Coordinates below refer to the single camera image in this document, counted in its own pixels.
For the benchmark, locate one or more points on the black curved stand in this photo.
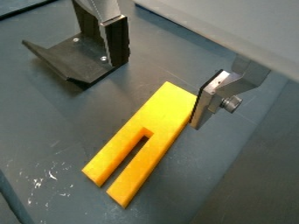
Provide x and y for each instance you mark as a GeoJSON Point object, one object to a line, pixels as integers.
{"type": "Point", "coordinates": [79, 58]}

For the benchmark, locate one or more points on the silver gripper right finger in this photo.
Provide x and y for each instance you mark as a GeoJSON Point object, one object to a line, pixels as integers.
{"type": "Point", "coordinates": [219, 91]}

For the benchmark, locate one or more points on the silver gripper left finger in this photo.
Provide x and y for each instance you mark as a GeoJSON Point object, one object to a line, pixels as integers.
{"type": "Point", "coordinates": [105, 24]}

